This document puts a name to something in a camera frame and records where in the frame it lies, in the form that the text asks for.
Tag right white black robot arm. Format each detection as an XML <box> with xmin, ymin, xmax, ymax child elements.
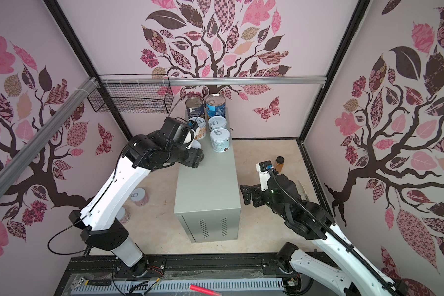
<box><xmin>240</xmin><ymin>175</ymin><xmax>408</xmax><ymax>296</ymax></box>

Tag metal tongs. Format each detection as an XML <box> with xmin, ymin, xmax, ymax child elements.
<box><xmin>296</xmin><ymin>180</ymin><xmax>310</xmax><ymax>202</ymax></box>

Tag blue label tin can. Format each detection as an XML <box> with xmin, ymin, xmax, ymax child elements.
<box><xmin>205</xmin><ymin>94</ymin><xmax>226</xmax><ymax>118</ymax></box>

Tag white can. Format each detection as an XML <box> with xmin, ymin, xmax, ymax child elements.
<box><xmin>210</xmin><ymin>128</ymin><xmax>230</xmax><ymax>153</ymax></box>

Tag grey metal cabinet counter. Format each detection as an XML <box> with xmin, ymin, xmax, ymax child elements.
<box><xmin>174</xmin><ymin>125</ymin><xmax>241</xmax><ymax>243</ymax></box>

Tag black wire basket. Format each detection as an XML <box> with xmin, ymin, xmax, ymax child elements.
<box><xmin>87</xmin><ymin>74</ymin><xmax>174</xmax><ymax>114</ymax></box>

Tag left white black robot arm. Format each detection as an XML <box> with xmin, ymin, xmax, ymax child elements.
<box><xmin>69</xmin><ymin>131</ymin><xmax>203</xmax><ymax>277</ymax></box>

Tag pink cartoon label can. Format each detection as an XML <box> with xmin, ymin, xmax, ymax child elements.
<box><xmin>116</xmin><ymin>207</ymin><xmax>130</xmax><ymax>225</ymax></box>

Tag pink label tin can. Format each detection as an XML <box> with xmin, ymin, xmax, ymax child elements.
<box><xmin>129</xmin><ymin>188</ymin><xmax>149</xmax><ymax>207</ymax></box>

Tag patterned can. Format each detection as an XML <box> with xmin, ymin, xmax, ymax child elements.
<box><xmin>208</xmin><ymin>116</ymin><xmax>227</xmax><ymax>132</ymax></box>

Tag amber jar black lid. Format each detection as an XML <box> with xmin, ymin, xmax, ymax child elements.
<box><xmin>275</xmin><ymin>156</ymin><xmax>285</xmax><ymax>173</ymax></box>

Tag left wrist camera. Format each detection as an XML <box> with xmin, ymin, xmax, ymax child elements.
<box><xmin>160</xmin><ymin>117</ymin><xmax>200</xmax><ymax>149</ymax></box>

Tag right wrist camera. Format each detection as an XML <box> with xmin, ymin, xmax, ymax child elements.
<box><xmin>256</xmin><ymin>160</ymin><xmax>273</xmax><ymax>191</ymax></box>

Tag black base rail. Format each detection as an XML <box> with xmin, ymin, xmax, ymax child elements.
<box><xmin>54</xmin><ymin>251</ymin><xmax>336</xmax><ymax>296</ymax></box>

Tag horizontal aluminium bar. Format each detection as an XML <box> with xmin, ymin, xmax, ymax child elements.
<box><xmin>101</xmin><ymin>76</ymin><xmax>327</xmax><ymax>86</ymax></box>

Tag diagonal aluminium bar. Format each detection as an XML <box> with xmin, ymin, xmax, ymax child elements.
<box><xmin>0</xmin><ymin>77</ymin><xmax>97</xmax><ymax>198</ymax></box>

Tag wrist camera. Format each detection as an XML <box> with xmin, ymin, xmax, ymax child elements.
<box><xmin>160</xmin><ymin>117</ymin><xmax>200</xmax><ymax>149</ymax></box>
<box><xmin>256</xmin><ymin>160</ymin><xmax>273</xmax><ymax>191</ymax></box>

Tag white slotted cable duct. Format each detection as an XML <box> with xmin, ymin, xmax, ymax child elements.
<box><xmin>69</xmin><ymin>278</ymin><xmax>285</xmax><ymax>296</ymax></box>

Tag pink marker pen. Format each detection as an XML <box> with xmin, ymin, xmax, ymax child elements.
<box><xmin>189</xmin><ymin>284</ymin><xmax>222</xmax><ymax>296</ymax></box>

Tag yellow label tin can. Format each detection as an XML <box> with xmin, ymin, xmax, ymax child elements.
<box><xmin>191</xmin><ymin>140</ymin><xmax>201</xmax><ymax>149</ymax></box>

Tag orange label can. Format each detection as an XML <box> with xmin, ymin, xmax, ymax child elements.
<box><xmin>191</xmin><ymin>117</ymin><xmax>207</xmax><ymax>140</ymax></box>

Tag dark label tin can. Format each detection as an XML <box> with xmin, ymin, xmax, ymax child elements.
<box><xmin>185</xmin><ymin>96</ymin><xmax>205</xmax><ymax>118</ymax></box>

